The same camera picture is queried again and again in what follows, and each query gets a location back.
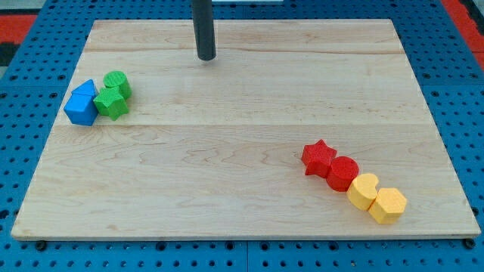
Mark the blue cube block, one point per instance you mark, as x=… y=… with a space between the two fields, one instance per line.
x=81 y=110

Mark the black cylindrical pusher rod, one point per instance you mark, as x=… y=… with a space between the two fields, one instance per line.
x=204 y=32

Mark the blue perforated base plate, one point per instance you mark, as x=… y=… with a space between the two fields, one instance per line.
x=36 y=80

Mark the blue triangular prism block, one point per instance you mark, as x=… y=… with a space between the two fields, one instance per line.
x=87 y=88

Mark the red star block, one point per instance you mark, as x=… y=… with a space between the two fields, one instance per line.
x=317 y=158

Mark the green star block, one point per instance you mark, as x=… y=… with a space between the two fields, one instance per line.
x=111 y=103

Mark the green cylinder block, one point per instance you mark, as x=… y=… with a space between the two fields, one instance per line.
x=118 y=79

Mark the yellow hexagon block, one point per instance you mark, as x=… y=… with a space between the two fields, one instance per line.
x=388 y=206

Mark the yellow heart block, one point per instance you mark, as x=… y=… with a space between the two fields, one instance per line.
x=363 y=191

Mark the red cylinder block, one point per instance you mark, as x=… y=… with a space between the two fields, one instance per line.
x=343 y=170

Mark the light wooden board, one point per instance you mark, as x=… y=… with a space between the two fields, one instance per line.
x=212 y=150

